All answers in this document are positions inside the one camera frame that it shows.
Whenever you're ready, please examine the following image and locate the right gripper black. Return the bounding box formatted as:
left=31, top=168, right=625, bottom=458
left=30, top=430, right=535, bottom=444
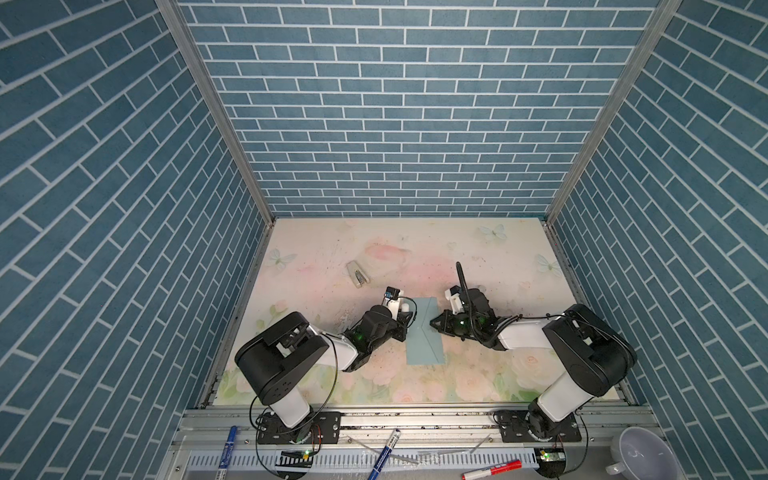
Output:
left=427, top=309, right=480, bottom=339

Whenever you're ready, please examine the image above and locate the teal envelope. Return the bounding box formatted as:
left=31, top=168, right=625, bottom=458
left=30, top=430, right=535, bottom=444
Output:
left=406, top=297, right=445, bottom=366

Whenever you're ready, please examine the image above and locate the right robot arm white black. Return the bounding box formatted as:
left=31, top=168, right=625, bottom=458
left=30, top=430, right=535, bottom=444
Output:
left=429, top=286, right=637, bottom=441

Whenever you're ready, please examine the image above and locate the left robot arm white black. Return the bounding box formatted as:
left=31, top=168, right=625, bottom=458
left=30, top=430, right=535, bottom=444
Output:
left=235, top=299, right=417, bottom=429

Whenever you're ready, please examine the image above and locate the blue marker pen centre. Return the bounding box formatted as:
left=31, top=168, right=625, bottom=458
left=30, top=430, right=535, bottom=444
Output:
left=367, top=429, right=401, bottom=480

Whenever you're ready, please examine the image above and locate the blue marker pen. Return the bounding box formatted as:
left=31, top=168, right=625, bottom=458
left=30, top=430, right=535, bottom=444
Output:
left=215, top=426, right=238, bottom=480
left=367, top=429, right=401, bottom=480

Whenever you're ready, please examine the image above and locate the red marker pen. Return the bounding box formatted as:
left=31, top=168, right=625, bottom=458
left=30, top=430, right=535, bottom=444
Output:
left=461, top=460, right=522, bottom=480

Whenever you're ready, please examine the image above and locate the white cup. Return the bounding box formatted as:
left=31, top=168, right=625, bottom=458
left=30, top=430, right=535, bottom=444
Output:
left=605, top=426, right=680, bottom=480

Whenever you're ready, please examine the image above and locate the blue marker pen left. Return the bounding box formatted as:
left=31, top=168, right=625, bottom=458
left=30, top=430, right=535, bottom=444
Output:
left=215, top=426, right=238, bottom=480

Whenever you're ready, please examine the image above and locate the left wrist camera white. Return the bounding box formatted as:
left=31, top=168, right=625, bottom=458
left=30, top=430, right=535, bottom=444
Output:
left=382, top=286, right=411, bottom=321

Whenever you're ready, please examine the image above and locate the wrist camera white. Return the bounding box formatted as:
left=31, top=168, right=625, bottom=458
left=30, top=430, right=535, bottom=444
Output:
left=444, top=285, right=464, bottom=315
left=382, top=286, right=411, bottom=321

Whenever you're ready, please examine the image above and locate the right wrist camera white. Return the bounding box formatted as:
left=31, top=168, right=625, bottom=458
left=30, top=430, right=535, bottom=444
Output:
left=444, top=285, right=464, bottom=315

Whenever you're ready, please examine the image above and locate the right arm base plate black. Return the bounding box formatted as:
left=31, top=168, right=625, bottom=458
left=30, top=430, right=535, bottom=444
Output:
left=491, top=409, right=582, bottom=443

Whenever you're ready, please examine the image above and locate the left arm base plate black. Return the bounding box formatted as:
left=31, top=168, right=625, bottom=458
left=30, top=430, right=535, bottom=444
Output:
left=254, top=411, right=342, bottom=445

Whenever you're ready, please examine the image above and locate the white slotted cable duct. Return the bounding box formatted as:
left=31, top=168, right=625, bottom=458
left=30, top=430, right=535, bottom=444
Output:
left=187, top=448, right=541, bottom=473

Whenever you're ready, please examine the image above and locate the aluminium mounting rail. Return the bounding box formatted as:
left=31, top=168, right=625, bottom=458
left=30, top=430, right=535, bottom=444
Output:
left=171, top=401, right=663, bottom=451

